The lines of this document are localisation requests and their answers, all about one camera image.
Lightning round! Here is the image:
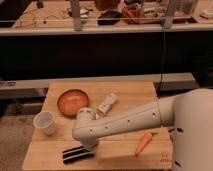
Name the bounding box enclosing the black striped eraser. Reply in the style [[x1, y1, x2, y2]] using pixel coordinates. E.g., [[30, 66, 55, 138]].
[[62, 146, 95, 164]]

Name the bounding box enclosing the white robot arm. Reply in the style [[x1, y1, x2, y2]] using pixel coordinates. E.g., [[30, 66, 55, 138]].
[[72, 89, 213, 171]]

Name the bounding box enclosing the orange wooden bowl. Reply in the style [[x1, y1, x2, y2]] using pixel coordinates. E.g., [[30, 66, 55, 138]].
[[57, 89, 89, 118]]

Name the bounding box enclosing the orange toy carrot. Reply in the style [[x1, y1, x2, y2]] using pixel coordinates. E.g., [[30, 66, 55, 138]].
[[134, 132, 154, 156]]

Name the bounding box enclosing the white plastic cup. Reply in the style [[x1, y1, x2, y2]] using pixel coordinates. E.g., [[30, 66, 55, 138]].
[[33, 111, 56, 135]]

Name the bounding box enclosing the orange tool on bench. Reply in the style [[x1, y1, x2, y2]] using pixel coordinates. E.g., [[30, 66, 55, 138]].
[[122, 4, 144, 24]]

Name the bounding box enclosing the black hanging cable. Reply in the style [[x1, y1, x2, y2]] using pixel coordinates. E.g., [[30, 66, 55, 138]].
[[157, 27, 167, 95]]

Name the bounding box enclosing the grey metal post left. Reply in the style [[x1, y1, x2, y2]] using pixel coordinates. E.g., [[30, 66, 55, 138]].
[[70, 0, 82, 31]]

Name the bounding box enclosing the grey metal post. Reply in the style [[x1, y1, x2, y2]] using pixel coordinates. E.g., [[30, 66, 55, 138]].
[[70, 0, 82, 31], [162, 0, 176, 29]]

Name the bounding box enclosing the grey metal post right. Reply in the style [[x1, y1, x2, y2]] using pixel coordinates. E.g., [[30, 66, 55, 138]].
[[162, 0, 176, 29]]

